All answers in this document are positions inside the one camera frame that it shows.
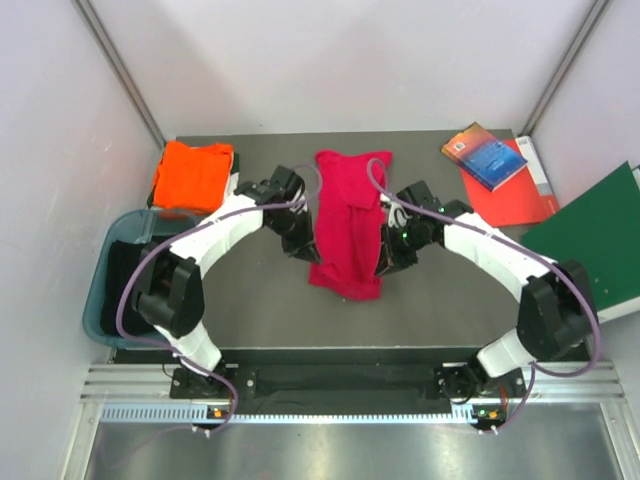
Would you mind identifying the teal plastic basin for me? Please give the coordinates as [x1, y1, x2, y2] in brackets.
[82, 209, 203, 349]

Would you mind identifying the blue orange book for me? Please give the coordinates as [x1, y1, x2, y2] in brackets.
[441, 122, 527, 192]

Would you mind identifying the black garment in basin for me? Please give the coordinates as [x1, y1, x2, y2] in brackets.
[100, 240, 154, 337]

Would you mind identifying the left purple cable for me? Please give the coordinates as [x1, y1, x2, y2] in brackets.
[115, 164, 322, 437]

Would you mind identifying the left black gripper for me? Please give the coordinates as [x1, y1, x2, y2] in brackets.
[266, 208, 322, 265]

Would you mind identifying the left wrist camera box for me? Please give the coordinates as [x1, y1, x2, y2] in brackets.
[268, 165, 306, 202]

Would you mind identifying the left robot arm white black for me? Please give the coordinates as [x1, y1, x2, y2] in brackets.
[122, 182, 319, 397]

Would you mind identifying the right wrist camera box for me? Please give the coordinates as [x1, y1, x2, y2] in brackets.
[396, 180, 441, 216]

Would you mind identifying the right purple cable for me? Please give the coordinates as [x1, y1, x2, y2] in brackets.
[367, 158, 601, 435]

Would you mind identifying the aluminium frame rail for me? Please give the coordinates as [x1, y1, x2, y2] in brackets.
[57, 362, 639, 479]

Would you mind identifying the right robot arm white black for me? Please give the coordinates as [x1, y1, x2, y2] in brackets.
[376, 196, 600, 400]

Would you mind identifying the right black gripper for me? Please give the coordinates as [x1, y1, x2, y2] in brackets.
[376, 219, 434, 277]

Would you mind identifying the red book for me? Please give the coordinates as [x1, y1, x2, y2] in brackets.
[460, 136, 560, 227]

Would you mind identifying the green ring binder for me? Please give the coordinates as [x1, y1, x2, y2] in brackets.
[521, 162, 640, 322]

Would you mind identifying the grey slotted cable duct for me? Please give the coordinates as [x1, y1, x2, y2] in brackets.
[100, 402, 507, 425]

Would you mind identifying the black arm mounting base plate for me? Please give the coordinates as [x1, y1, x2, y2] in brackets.
[169, 347, 525, 415]

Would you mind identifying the red t shirt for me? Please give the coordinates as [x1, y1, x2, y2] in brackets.
[309, 150, 393, 301]

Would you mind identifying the orange t shirt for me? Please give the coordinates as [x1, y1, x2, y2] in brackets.
[151, 140, 234, 213]

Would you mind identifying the purple cable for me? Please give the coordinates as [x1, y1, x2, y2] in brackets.
[367, 158, 601, 435]
[115, 164, 322, 437]

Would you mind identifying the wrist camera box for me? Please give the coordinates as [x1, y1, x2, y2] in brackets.
[396, 180, 441, 216]
[268, 165, 306, 202]

